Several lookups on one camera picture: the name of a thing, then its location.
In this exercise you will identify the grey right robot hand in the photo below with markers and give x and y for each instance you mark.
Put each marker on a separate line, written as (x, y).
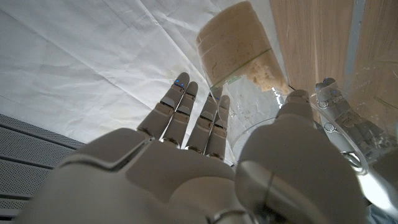
(161, 186)

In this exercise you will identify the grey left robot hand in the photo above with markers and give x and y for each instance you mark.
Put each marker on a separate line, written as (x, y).
(345, 121)

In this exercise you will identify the clear plastic cup green print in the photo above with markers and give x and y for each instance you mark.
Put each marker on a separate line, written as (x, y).
(252, 105)

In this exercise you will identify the white backdrop sheet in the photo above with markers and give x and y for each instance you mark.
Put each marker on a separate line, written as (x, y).
(93, 62)

